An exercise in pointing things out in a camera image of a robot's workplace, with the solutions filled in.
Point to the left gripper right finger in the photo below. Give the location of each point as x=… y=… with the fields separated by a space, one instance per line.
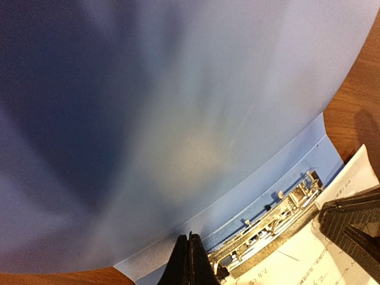
x=200 y=271

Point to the white paper sheet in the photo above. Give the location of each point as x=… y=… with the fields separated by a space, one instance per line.
x=309 y=257

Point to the blue folder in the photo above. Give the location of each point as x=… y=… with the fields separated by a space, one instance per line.
x=125 y=124

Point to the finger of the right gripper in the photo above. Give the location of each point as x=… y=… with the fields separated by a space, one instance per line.
x=337 y=220

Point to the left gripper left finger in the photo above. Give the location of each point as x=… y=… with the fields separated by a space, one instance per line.
x=176 y=271

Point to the metal folder clip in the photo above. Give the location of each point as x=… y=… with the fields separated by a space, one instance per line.
x=258 y=240

